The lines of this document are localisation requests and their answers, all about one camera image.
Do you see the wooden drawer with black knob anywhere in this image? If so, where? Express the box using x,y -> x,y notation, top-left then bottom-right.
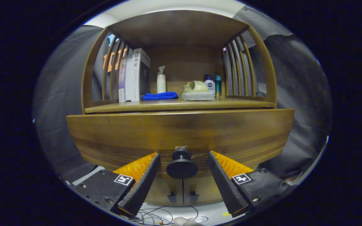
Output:
66,109 -> 295,179

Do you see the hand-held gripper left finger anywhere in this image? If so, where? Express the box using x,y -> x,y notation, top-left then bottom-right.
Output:
74,152 -> 162,217

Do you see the pale rounded object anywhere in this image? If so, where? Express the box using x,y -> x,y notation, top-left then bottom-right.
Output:
173,217 -> 200,226

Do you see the thin white purple book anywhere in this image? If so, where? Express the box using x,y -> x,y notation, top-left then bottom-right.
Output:
118,56 -> 127,103

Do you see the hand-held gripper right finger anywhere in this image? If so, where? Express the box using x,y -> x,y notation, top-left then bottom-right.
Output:
208,151 -> 296,218

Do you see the wooden countertop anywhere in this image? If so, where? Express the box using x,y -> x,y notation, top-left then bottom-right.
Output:
85,97 -> 276,114

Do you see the white pump bottle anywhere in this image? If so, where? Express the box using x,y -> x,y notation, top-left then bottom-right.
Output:
157,66 -> 167,94

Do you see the white lotion bottle blue cap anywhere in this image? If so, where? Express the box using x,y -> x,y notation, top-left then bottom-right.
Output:
204,74 -> 216,95

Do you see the thick white book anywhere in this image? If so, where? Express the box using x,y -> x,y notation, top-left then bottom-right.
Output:
124,48 -> 151,102

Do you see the wooden cabinet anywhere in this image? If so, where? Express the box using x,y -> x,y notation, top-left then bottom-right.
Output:
81,9 -> 277,206

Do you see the blue folded cloth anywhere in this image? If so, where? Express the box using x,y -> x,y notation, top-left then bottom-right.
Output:
142,92 -> 179,101

